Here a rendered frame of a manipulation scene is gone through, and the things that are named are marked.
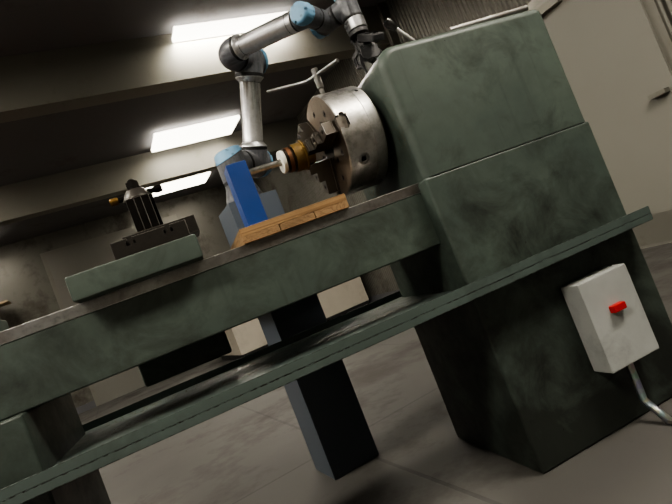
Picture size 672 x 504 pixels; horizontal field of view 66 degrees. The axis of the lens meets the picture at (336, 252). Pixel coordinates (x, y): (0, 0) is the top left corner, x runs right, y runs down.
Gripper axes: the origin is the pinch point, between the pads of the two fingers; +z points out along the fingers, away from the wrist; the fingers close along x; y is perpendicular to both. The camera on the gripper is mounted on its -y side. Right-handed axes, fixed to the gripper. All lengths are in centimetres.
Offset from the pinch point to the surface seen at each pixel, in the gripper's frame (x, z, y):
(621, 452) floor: -2, 128, -43
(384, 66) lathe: 15.3, 7.9, -33.5
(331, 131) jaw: 34.1, 19.0, -25.6
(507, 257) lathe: 2, 70, -34
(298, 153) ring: 42.6, 19.8, -16.2
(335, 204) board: 42, 39, -30
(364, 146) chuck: 26.7, 26.1, -26.4
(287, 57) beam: -86, -160, 322
